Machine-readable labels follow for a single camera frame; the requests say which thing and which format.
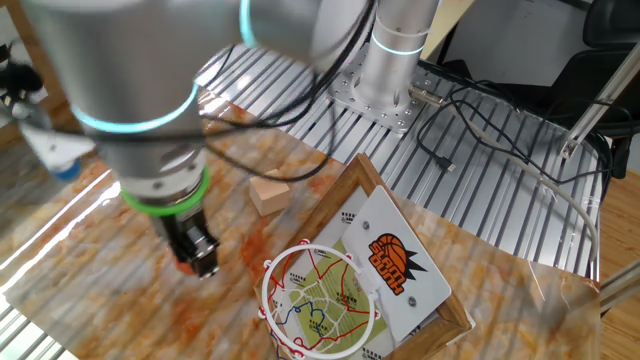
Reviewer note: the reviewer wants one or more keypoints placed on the light grey cabinet panel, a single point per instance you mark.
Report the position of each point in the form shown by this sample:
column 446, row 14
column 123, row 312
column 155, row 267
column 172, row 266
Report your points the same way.
column 515, row 40

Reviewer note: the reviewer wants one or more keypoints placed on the silver base connector plug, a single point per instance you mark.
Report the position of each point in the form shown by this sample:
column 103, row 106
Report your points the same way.
column 425, row 96

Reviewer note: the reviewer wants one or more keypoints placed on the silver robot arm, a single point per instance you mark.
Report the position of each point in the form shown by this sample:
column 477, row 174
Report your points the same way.
column 125, row 60

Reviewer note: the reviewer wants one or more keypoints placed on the white mini basketball hoop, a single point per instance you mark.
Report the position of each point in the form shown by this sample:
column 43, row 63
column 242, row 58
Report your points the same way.
column 430, row 290

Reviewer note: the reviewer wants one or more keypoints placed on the orange marble pattern mat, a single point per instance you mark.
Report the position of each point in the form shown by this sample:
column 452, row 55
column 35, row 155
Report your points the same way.
column 100, row 310

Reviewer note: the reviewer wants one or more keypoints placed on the wooden board with checkerboard sheet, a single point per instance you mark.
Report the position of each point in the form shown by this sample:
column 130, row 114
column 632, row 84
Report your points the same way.
column 50, row 95

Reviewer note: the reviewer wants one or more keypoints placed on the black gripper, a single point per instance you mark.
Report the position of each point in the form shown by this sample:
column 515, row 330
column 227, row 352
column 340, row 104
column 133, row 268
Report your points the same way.
column 177, row 222

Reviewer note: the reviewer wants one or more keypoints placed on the beige wooden panel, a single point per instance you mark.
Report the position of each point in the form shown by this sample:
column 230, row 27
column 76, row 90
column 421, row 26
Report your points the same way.
column 447, row 25

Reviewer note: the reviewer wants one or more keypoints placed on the aluminium profile post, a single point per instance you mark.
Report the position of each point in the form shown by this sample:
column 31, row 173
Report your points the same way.
column 622, row 285
column 595, row 107

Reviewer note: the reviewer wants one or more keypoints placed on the wooden picture frame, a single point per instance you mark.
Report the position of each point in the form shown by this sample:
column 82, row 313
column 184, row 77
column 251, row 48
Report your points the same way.
column 435, row 330

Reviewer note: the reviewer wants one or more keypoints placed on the black office chair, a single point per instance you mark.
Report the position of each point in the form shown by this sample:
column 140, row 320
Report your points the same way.
column 610, row 20

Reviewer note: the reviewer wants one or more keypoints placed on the wrist camera on silver bracket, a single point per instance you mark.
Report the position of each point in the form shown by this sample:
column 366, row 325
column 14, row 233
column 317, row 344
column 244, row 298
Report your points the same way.
column 55, row 147

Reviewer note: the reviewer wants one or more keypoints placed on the light wooden cube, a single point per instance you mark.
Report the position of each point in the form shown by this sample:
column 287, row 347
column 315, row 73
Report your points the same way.
column 270, row 197

